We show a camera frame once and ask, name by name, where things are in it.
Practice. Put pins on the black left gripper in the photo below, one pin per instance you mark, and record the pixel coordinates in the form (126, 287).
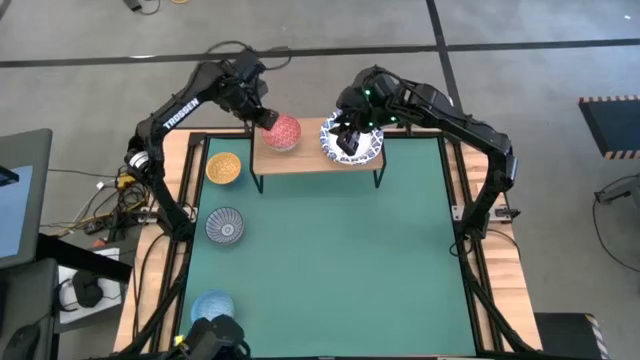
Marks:
(249, 100)

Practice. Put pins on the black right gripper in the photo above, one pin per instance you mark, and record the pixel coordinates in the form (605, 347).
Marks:
(357, 112)

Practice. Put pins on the red zigzag patterned bowl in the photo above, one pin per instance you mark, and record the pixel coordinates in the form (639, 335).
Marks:
(282, 131)

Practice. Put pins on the yellow patterned bowl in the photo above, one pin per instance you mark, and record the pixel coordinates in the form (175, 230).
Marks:
(223, 168)

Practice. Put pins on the navy striped bowl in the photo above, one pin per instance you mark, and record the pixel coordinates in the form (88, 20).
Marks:
(224, 226)

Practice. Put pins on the blue patterned bowl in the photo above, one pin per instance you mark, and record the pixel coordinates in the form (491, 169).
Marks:
(212, 305)

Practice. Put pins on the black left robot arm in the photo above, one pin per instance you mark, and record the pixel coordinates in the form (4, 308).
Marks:
(180, 115)

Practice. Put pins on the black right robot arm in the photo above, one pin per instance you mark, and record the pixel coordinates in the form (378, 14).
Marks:
(450, 115)

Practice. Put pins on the wooden shelf with black legs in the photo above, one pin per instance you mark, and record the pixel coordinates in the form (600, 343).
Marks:
(305, 155)

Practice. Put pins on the green table mat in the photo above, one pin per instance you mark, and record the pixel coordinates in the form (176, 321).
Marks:
(325, 260)

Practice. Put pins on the black power adapter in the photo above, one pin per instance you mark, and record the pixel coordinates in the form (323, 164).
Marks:
(133, 4)

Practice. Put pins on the black device with yellow tag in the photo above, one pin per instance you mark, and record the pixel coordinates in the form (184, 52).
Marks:
(215, 340)

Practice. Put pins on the black desk bar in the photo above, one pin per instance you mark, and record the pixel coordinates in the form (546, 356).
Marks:
(85, 257)

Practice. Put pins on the white paper sheet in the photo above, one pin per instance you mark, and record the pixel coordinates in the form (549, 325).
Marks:
(112, 290)

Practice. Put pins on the grey monitor with blue screen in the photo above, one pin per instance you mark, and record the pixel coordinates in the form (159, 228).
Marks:
(20, 200)

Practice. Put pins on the dark platform with hazard stripes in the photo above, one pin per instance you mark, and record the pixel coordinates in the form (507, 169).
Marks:
(612, 125)

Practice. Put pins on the grey metal stand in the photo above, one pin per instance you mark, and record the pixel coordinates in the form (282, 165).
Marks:
(620, 189)

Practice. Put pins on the black box with hazard stripes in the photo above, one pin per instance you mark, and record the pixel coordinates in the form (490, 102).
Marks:
(567, 337)

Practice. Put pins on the black computer mouse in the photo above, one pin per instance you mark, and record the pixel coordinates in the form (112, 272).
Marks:
(21, 344)

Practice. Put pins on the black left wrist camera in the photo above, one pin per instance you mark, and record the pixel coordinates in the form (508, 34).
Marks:
(248, 64)

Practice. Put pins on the silver metal bracket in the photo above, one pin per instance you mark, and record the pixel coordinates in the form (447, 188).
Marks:
(458, 212)

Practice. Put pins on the black aluminium table frame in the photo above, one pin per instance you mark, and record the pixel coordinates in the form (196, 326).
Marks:
(470, 280)

